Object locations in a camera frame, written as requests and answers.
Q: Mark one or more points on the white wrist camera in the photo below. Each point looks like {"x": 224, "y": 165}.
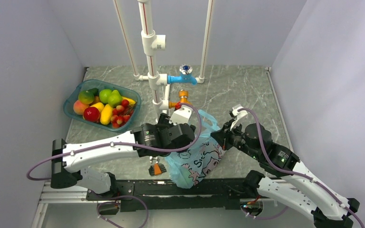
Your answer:
{"x": 238, "y": 116}
{"x": 181, "y": 115}

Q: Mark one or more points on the orange plastic faucet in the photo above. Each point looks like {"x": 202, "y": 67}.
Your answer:
{"x": 183, "y": 98}

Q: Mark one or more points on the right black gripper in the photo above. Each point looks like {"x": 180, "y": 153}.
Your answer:
{"x": 222, "y": 136}

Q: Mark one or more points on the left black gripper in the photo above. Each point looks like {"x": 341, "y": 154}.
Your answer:
{"x": 163, "y": 123}

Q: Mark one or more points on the fake green pear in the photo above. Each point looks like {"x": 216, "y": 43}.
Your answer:
{"x": 114, "y": 99}

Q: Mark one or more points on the white pvc pipe stand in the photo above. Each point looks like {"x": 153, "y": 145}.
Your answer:
{"x": 153, "y": 42}

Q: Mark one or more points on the fake strawberries bunch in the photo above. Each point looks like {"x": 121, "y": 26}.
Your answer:
{"x": 122, "y": 114}

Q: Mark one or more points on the silver combination wrench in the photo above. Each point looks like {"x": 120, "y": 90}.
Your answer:
{"x": 153, "y": 160}

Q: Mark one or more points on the blue plastic faucet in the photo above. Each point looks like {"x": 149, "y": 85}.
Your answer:
{"x": 184, "y": 77}

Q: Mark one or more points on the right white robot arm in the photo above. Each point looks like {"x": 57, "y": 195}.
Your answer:
{"x": 311, "y": 198}

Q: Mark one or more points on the fake yellow banana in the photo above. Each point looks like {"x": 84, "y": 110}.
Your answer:
{"x": 131, "y": 101}

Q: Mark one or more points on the fake red apple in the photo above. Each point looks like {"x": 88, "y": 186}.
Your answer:
{"x": 91, "y": 114}

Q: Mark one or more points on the teal plastic fruit basket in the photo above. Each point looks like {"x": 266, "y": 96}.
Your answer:
{"x": 94, "y": 83}

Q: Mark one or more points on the fake green red mango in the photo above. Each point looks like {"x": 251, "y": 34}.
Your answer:
{"x": 86, "y": 97}

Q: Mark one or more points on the light blue plastic bag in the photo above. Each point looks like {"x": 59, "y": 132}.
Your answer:
{"x": 187, "y": 169}

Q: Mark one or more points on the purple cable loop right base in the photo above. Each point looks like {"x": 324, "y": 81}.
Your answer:
{"x": 255, "y": 211}

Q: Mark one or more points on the black orange small brush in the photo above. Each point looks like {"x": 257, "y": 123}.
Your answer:
{"x": 157, "y": 169}

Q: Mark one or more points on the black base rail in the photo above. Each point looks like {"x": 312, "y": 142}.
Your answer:
{"x": 226, "y": 193}

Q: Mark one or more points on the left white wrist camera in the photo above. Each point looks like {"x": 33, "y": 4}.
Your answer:
{"x": 181, "y": 115}

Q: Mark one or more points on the fake yellow mango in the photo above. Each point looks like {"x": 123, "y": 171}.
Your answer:
{"x": 106, "y": 114}

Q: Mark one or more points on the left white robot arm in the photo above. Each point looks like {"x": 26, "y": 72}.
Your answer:
{"x": 70, "y": 166}

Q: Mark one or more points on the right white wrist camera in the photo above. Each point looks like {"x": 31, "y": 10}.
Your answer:
{"x": 238, "y": 116}

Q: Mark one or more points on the fake green lime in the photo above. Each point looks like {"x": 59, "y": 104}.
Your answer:
{"x": 104, "y": 95}

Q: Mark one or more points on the fake peach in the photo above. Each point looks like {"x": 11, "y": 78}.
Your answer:
{"x": 79, "y": 107}

